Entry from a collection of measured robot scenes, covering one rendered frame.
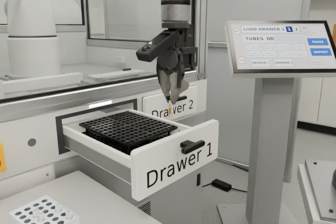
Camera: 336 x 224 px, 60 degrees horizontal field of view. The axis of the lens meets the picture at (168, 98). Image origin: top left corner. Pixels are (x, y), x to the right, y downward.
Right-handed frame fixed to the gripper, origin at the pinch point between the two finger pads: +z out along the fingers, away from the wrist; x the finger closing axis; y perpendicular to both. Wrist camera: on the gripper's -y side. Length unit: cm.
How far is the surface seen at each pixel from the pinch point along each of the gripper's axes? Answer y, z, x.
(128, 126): -7.6, 8.0, 8.4
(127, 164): -19.2, 9.9, -6.8
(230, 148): 147, 84, 76
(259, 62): 72, -2, 14
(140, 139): -11.2, 7.9, -1.4
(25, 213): -37.6, 18.4, 3.9
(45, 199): -32.6, 18.4, 6.1
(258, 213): 84, 84, 13
